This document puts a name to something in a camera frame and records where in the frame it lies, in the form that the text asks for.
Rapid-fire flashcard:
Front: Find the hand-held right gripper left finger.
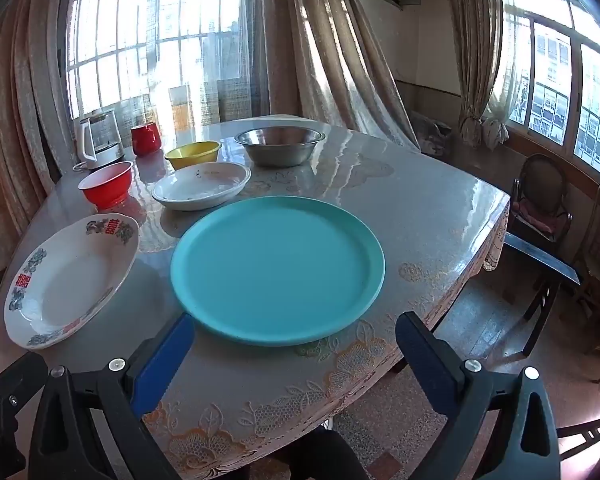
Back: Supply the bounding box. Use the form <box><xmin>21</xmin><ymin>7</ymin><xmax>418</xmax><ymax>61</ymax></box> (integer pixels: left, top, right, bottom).
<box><xmin>27</xmin><ymin>312</ymin><xmax>196</xmax><ymax>480</ymax></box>

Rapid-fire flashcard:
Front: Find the red mug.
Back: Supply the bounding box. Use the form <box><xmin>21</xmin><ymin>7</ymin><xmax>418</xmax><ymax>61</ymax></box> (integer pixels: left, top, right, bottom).
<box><xmin>131</xmin><ymin>121</ymin><xmax>162</xmax><ymax>157</ymax></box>

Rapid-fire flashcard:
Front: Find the large barred window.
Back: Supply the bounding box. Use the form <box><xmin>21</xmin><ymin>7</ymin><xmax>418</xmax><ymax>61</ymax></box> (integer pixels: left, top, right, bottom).
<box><xmin>62</xmin><ymin>0</ymin><xmax>263</xmax><ymax>133</ymax></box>

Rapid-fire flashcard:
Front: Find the glass electric kettle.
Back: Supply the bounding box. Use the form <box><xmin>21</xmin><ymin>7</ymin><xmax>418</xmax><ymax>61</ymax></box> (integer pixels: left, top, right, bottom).
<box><xmin>72</xmin><ymin>109</ymin><xmax>126</xmax><ymax>171</ymax></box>

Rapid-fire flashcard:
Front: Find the tied white net curtain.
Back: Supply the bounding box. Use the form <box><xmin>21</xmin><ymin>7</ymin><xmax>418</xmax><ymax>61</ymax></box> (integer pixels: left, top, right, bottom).
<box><xmin>481</xmin><ymin>50</ymin><xmax>510</xmax><ymax>150</ymax></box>

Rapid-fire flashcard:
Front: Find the round back dark chair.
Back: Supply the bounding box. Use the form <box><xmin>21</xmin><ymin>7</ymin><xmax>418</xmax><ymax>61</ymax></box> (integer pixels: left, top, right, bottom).
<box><xmin>509</xmin><ymin>154</ymin><xmax>574</xmax><ymax>246</ymax></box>

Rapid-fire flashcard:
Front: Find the yellow plastic bowl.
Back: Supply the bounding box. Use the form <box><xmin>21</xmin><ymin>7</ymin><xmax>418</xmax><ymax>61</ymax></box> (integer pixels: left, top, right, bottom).
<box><xmin>164</xmin><ymin>141</ymin><xmax>222</xmax><ymax>171</ymax></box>

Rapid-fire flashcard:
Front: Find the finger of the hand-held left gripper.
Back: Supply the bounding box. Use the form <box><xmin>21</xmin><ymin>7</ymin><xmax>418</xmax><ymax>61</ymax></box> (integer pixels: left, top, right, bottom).
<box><xmin>0</xmin><ymin>355</ymin><xmax>48</xmax><ymax>480</ymax></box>

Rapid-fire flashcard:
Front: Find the sliding pane window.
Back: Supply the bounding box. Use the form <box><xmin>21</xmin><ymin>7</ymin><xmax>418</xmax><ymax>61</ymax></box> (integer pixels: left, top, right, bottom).
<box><xmin>500</xmin><ymin>0</ymin><xmax>600</xmax><ymax>191</ymax></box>

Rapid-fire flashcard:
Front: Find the sheer net curtain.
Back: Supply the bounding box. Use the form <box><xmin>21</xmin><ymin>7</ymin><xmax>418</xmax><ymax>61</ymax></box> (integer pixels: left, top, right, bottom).
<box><xmin>67</xmin><ymin>0</ymin><xmax>271</xmax><ymax>133</ymax></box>

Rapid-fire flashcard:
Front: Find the stainless steel bowl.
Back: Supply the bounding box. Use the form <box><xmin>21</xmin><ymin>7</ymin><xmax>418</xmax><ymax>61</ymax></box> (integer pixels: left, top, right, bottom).
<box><xmin>234</xmin><ymin>127</ymin><xmax>327</xmax><ymax>168</ymax></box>

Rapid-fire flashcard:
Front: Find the grey bundled bag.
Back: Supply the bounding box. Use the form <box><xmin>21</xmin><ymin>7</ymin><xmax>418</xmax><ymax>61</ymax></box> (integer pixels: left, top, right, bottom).
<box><xmin>410</xmin><ymin>109</ymin><xmax>453</xmax><ymax>157</ymax></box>

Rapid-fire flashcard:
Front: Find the red seat cushion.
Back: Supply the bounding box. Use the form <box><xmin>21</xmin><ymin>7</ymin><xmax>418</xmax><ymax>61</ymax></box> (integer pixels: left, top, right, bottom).
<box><xmin>512</xmin><ymin>199</ymin><xmax>572</xmax><ymax>235</ymax></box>

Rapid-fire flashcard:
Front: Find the plain white shallow plate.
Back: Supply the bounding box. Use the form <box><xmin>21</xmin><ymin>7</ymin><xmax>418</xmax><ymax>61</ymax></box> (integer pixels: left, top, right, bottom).
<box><xmin>151</xmin><ymin>162</ymin><xmax>252</xmax><ymax>212</ymax></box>

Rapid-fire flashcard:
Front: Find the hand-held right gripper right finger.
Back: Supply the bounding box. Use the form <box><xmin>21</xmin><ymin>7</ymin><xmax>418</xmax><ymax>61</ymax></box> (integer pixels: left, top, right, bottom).
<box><xmin>396</xmin><ymin>311</ymin><xmax>563</xmax><ymax>480</ymax></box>

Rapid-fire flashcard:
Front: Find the white floral oval plate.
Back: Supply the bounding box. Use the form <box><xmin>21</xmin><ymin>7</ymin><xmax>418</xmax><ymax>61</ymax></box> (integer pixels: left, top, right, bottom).
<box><xmin>3</xmin><ymin>213</ymin><xmax>141</xmax><ymax>351</ymax></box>

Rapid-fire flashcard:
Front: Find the teal round plate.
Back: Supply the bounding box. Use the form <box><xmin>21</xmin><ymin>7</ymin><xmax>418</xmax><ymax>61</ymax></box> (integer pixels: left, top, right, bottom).
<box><xmin>170</xmin><ymin>196</ymin><xmax>386</xmax><ymax>347</ymax></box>

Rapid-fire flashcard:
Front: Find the red plastic bowl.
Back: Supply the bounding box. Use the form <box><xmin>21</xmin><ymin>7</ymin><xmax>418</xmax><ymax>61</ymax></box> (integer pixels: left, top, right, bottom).
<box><xmin>77</xmin><ymin>161</ymin><xmax>133</xmax><ymax>209</ymax></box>

